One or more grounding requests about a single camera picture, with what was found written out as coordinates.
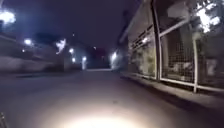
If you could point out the grey asphalt road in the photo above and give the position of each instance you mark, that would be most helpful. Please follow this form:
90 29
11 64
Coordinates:
100 100

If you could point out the row of street lamps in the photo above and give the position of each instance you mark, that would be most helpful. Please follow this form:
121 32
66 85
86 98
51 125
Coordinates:
71 51

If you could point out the raised concrete kerb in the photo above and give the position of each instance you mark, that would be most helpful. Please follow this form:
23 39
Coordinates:
173 91

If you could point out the low pale wall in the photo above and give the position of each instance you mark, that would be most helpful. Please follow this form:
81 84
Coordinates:
30 63

